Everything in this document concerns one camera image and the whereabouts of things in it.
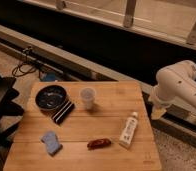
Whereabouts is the blue object on floor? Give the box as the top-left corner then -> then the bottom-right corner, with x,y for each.
41,73 -> 56,82

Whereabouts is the white tube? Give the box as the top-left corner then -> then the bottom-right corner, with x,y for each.
119,112 -> 138,148

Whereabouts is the black chair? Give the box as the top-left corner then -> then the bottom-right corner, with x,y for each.
0,63 -> 25,168

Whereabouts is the clear plastic cup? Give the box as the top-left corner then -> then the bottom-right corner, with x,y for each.
80,87 -> 96,110

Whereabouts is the dark blue bowl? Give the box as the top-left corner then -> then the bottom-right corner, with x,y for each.
35,85 -> 67,111

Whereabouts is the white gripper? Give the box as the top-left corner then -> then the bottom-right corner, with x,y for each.
148,87 -> 170,120

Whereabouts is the metal floor rail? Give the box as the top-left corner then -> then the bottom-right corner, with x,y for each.
0,25 -> 196,140

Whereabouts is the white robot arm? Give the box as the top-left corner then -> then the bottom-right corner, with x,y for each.
149,60 -> 196,120

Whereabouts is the blue sponge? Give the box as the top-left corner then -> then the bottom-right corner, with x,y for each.
41,131 -> 62,156

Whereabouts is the black cable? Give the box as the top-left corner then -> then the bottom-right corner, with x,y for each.
11,46 -> 42,78

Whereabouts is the black striped block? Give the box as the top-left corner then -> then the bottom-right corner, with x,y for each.
51,101 -> 75,125

